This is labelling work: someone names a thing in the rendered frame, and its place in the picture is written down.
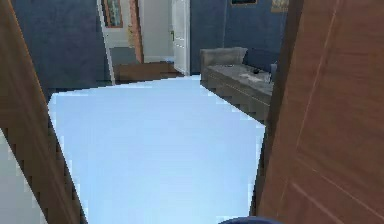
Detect yellow framed wall picture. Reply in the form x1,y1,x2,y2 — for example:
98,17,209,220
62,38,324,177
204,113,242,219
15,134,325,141
270,0,290,14

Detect brown wooden door frame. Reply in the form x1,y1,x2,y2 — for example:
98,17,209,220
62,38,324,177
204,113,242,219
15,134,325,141
0,0,88,224

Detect grey sofa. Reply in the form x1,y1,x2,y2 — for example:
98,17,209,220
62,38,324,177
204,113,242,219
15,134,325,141
199,46,278,126

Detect white panelled room door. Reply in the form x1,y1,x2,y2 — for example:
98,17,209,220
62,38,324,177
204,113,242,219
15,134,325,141
171,0,192,76

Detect brown wooden far door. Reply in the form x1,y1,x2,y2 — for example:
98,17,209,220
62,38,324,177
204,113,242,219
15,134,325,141
129,0,145,64

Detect dark blue round object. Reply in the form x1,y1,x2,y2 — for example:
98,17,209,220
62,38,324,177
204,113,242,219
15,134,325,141
218,216,284,224

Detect wood framed wall picture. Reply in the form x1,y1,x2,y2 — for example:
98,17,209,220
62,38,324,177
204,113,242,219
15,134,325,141
103,0,124,29

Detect brown wooden room door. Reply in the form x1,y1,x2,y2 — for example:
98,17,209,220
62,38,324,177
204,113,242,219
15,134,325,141
249,0,384,224

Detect dark framed wall picture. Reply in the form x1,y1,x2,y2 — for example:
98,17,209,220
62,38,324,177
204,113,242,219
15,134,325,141
230,0,259,6

